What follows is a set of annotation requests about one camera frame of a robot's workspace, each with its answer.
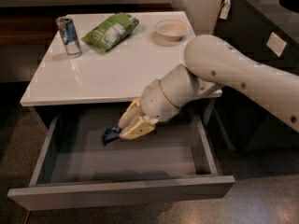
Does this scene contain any silver blue drink can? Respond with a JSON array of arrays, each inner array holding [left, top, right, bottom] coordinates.
[[56, 16, 82, 57]]

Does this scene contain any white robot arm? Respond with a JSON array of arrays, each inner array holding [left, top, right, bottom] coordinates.
[[118, 35, 299, 140]]

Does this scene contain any dark wooden bench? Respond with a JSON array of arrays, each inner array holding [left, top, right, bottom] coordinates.
[[0, 3, 173, 46]]

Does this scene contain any white paper bowl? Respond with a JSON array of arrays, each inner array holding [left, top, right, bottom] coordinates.
[[155, 20, 189, 42]]

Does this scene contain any white paper tag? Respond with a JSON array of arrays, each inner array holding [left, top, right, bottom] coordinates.
[[220, 0, 231, 20]]

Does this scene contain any green chip bag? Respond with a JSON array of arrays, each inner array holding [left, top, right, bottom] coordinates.
[[81, 12, 139, 51]]

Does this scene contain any grey top drawer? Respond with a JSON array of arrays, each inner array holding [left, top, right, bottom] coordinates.
[[7, 104, 235, 211]]

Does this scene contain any white top grey cabinet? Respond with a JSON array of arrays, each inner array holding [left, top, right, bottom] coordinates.
[[19, 10, 223, 133]]

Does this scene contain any white label sticker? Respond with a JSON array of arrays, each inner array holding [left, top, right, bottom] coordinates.
[[266, 32, 287, 57]]

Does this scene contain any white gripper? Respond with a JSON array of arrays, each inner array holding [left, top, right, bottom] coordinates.
[[118, 79, 179, 140]]

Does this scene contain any dark blue rxbar wrapper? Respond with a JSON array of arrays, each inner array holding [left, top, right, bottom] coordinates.
[[102, 127, 121, 146]]

